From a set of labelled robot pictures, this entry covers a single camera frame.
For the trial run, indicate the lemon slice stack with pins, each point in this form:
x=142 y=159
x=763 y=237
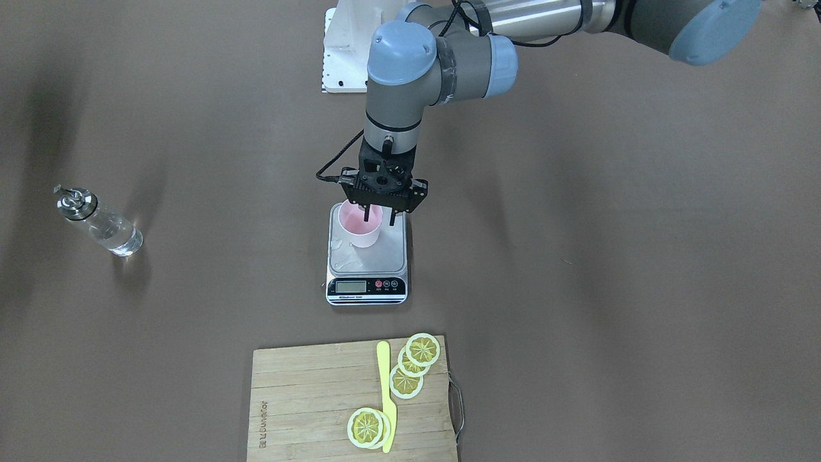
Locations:
x=415 y=359

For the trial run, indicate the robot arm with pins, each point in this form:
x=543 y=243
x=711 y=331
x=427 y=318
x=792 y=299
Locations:
x=430 y=56

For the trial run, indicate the wooden cutting board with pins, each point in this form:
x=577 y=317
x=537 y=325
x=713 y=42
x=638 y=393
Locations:
x=301 y=398

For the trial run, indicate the silver digital kitchen scale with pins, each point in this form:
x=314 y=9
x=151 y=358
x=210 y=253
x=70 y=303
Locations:
x=378 y=275

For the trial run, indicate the clear glass sauce bottle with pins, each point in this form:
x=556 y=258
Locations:
x=108 y=227

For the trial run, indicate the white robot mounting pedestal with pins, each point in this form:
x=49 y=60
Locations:
x=349 y=28

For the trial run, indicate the lemon slice single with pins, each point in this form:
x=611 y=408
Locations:
x=368 y=428

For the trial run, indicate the yellow plastic knife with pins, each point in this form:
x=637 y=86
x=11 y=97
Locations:
x=389 y=408

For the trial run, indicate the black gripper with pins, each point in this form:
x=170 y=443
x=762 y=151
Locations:
x=419 y=190

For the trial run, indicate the pink plastic cup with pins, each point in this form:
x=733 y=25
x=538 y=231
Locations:
x=359 y=233

